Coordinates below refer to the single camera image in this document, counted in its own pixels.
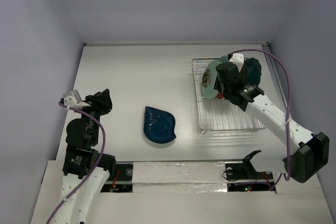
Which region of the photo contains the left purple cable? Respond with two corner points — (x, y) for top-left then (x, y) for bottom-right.
(44, 103), (107, 224)

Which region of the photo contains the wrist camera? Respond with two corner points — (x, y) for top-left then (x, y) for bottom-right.
(227, 53), (245, 72)
(60, 90), (89, 109)

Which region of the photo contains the dark blue leaf dish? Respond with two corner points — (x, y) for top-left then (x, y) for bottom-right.
(143, 106), (176, 144)

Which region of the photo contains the teal scalloped plate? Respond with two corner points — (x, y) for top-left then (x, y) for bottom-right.
(245, 58), (261, 86)

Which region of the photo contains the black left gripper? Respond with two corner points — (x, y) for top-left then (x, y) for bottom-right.
(77, 88), (112, 143)

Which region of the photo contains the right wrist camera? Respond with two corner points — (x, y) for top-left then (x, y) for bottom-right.
(227, 53), (245, 72)

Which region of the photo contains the brown rim cream plate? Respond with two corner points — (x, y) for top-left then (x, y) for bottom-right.
(243, 59), (249, 83)

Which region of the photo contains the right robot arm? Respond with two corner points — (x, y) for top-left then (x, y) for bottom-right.
(216, 62), (330, 183)

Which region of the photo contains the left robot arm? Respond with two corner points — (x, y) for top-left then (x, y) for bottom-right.
(47, 89), (116, 223)

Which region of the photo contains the red teal floral plate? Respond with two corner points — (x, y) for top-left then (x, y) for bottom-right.
(201, 59), (224, 100)

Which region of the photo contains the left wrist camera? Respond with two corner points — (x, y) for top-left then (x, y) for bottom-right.
(60, 90), (89, 109)

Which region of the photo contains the metal wire dish rack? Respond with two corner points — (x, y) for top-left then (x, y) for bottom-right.
(191, 58), (266, 137)

